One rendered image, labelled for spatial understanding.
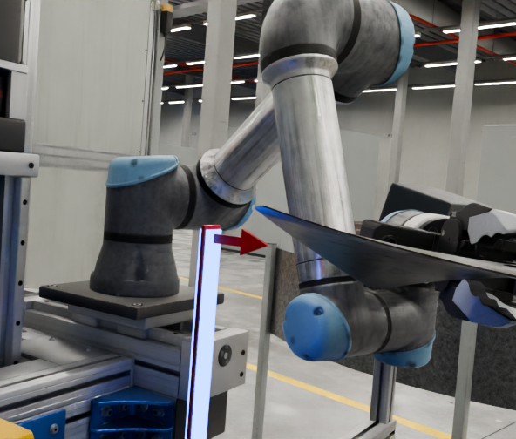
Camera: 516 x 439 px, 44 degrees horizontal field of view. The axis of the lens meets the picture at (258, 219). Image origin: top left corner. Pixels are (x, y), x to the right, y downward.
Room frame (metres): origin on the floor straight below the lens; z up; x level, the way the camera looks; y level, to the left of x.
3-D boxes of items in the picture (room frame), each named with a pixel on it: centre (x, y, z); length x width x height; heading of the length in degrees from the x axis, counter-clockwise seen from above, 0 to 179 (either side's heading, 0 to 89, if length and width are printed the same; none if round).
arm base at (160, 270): (1.09, 0.20, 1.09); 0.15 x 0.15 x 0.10
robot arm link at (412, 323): (0.80, -0.18, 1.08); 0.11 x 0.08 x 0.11; 129
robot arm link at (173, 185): (1.09, 0.20, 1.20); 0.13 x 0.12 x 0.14; 129
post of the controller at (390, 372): (1.04, -0.23, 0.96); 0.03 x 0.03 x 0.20; 58
